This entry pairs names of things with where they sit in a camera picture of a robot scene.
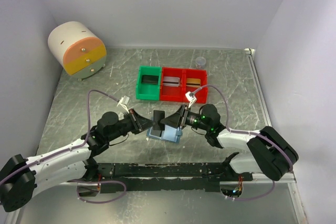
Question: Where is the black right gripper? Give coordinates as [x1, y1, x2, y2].
[161, 104, 209, 131]

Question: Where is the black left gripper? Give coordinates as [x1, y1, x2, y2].
[106, 108, 156, 142]

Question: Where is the blue card holder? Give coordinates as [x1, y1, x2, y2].
[146, 125, 183, 143]

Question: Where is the red plastic bin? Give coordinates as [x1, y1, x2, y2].
[185, 69, 208, 104]
[160, 67, 185, 102]

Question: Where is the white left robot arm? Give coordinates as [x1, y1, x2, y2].
[1, 109, 155, 212]

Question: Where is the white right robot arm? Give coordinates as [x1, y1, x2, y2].
[160, 104, 299, 181]

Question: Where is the silver credit card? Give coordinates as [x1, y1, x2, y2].
[163, 76, 181, 87]

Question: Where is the gold credit card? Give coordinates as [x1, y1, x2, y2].
[186, 78, 201, 88]

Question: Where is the black credit card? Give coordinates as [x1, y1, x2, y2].
[141, 74, 159, 85]

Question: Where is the green plastic bin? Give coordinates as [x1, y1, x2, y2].
[136, 66, 162, 101]

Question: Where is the small clear plastic cup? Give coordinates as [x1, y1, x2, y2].
[195, 57, 206, 69]

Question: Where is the round pastel drawer cabinet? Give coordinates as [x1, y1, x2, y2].
[47, 21, 107, 80]

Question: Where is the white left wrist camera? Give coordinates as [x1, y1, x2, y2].
[117, 95, 130, 113]

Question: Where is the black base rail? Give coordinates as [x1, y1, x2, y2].
[80, 162, 253, 192]

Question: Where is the aluminium frame rail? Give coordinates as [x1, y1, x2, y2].
[244, 48, 299, 181]

